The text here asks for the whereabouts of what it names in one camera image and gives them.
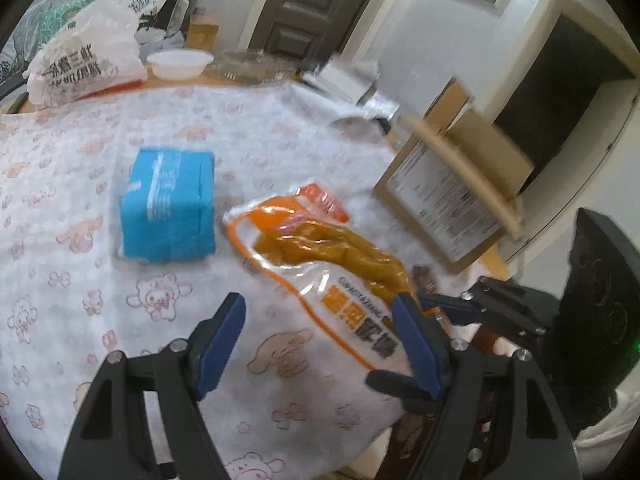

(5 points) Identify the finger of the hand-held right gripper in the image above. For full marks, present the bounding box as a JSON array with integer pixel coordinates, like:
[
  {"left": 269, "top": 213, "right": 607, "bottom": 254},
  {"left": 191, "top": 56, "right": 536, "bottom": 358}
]
[
  {"left": 417, "top": 275, "right": 557, "bottom": 341},
  {"left": 366, "top": 369, "right": 445, "bottom": 413}
]

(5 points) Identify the teal tree-print cushion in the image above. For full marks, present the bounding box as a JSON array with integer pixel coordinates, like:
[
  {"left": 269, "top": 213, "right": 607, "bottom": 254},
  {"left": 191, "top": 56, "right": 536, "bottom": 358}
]
[{"left": 10, "top": 0, "right": 87, "bottom": 57}]

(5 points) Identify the white printed plastic bag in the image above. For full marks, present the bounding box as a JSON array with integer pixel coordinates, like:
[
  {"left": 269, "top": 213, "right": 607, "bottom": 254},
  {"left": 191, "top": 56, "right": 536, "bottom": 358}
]
[{"left": 25, "top": 0, "right": 150, "bottom": 107}]

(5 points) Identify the small brown snack packet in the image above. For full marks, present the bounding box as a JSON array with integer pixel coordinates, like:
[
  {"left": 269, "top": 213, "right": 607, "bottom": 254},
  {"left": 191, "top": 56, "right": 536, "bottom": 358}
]
[{"left": 411, "top": 265, "right": 454, "bottom": 338}]

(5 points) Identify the cardboard box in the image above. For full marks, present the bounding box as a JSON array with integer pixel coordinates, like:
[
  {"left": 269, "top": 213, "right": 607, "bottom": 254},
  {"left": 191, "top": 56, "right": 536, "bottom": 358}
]
[{"left": 372, "top": 77, "right": 537, "bottom": 277}]

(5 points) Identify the glass tray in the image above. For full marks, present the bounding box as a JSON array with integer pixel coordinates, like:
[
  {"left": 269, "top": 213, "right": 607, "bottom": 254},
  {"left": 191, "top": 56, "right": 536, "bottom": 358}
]
[{"left": 207, "top": 49, "right": 299, "bottom": 84}]

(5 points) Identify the wooden side table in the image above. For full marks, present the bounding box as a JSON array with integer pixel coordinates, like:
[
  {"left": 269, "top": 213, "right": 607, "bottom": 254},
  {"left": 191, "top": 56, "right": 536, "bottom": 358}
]
[{"left": 185, "top": 12, "right": 221, "bottom": 51}]

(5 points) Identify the blue tissue packet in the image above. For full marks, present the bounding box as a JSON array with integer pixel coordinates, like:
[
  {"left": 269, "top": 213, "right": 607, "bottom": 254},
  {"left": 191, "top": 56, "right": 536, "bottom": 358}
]
[{"left": 119, "top": 147, "right": 218, "bottom": 264}]

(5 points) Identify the dark grey door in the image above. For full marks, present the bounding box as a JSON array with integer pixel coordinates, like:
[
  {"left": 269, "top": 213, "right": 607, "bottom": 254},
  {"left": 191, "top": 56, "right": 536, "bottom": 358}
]
[{"left": 247, "top": 0, "right": 397, "bottom": 64}]

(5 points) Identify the white plastic sheet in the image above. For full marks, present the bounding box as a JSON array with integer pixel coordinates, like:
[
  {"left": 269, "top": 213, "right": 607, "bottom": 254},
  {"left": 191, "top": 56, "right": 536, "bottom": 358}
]
[{"left": 290, "top": 80, "right": 402, "bottom": 127}]

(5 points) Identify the mirrored tissue box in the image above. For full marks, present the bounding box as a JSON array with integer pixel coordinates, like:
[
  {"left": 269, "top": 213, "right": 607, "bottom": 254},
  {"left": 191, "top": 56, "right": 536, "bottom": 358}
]
[{"left": 314, "top": 56, "right": 379, "bottom": 102}]

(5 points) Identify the white bowl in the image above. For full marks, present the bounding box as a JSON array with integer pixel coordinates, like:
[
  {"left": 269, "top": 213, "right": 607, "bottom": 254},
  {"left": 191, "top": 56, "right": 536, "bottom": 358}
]
[{"left": 146, "top": 50, "right": 212, "bottom": 81}]

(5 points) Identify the white tree-print cushion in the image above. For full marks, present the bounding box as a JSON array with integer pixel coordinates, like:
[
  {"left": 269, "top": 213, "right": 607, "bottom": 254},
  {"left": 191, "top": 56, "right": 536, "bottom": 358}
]
[{"left": 131, "top": 0, "right": 184, "bottom": 44}]

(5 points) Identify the clear orange-trimmed snack packet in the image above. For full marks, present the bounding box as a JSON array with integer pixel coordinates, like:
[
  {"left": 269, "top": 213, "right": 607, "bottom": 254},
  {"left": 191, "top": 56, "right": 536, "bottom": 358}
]
[{"left": 223, "top": 183, "right": 426, "bottom": 376}]

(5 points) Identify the cartoon-print tablecloth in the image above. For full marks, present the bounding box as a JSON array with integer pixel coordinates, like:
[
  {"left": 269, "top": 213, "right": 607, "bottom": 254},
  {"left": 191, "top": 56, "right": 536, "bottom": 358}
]
[{"left": 0, "top": 82, "right": 443, "bottom": 480}]

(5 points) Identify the white cloth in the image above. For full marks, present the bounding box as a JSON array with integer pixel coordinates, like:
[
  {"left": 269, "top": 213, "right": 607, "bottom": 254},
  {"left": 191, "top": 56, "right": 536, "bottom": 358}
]
[{"left": 574, "top": 385, "right": 640, "bottom": 463}]

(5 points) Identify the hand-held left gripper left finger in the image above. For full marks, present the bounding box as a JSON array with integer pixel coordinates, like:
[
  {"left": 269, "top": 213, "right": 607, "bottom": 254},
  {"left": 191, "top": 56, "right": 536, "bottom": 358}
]
[{"left": 57, "top": 292, "right": 247, "bottom": 480}]

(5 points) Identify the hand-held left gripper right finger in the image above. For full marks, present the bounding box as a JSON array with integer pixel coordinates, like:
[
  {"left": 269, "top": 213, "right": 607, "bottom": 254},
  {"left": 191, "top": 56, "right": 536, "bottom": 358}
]
[{"left": 391, "top": 292, "right": 576, "bottom": 480}]

